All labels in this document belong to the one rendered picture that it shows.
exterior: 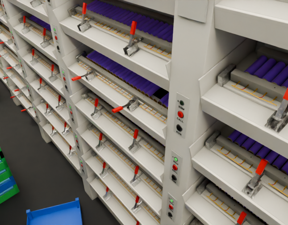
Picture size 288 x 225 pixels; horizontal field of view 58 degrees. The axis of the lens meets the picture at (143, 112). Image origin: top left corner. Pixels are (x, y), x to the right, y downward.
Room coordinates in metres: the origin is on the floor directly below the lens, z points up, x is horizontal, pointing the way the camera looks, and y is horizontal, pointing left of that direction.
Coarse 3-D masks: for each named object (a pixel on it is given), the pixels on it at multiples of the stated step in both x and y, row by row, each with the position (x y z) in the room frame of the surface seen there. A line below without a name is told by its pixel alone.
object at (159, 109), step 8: (80, 56) 1.03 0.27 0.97; (88, 64) 0.96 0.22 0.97; (104, 72) 0.89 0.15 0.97; (112, 80) 0.84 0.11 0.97; (120, 80) 0.82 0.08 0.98; (128, 88) 0.77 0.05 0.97; (136, 96) 0.73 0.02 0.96; (144, 96) 0.71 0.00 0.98; (152, 104) 0.67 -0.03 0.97; (160, 112) 0.64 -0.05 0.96
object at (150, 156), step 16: (80, 96) 1.04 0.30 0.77; (96, 96) 1.00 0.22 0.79; (80, 112) 1.00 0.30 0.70; (96, 112) 0.91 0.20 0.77; (112, 112) 0.89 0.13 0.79; (112, 128) 0.83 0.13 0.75; (128, 128) 0.81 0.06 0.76; (128, 144) 0.73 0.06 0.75; (144, 144) 0.72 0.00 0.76; (160, 144) 0.69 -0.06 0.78; (144, 160) 0.65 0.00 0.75; (160, 160) 0.63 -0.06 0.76; (160, 176) 0.55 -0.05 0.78
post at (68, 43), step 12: (60, 0) 1.03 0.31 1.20; (48, 12) 1.08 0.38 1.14; (60, 36) 1.02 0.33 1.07; (72, 48) 1.04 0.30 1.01; (60, 60) 1.06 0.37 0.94; (60, 72) 1.08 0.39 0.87; (72, 84) 1.02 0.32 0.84; (84, 120) 1.04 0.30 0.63; (84, 144) 1.03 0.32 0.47; (84, 168) 1.04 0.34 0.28; (84, 180) 1.06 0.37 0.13; (96, 192) 1.04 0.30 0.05
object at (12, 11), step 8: (0, 0) 1.62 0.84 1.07; (8, 8) 1.56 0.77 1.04; (16, 8) 1.58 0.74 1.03; (8, 16) 1.56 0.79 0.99; (8, 24) 1.61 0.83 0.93; (16, 40) 1.55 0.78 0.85; (24, 40) 1.58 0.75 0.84; (16, 48) 1.60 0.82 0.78; (24, 64) 1.55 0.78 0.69; (32, 72) 1.58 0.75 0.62; (32, 88) 1.56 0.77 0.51; (32, 96) 1.57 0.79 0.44; (32, 104) 1.62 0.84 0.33; (40, 112) 1.56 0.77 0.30; (40, 120) 1.55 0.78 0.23; (40, 128) 1.60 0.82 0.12; (48, 136) 1.57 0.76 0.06
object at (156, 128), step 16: (80, 48) 1.06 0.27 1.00; (80, 64) 1.02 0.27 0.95; (80, 80) 0.95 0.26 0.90; (96, 80) 0.89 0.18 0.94; (112, 96) 0.78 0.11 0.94; (128, 96) 0.76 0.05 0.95; (128, 112) 0.69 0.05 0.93; (144, 112) 0.67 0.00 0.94; (144, 128) 0.64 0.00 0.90; (160, 128) 0.60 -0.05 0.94
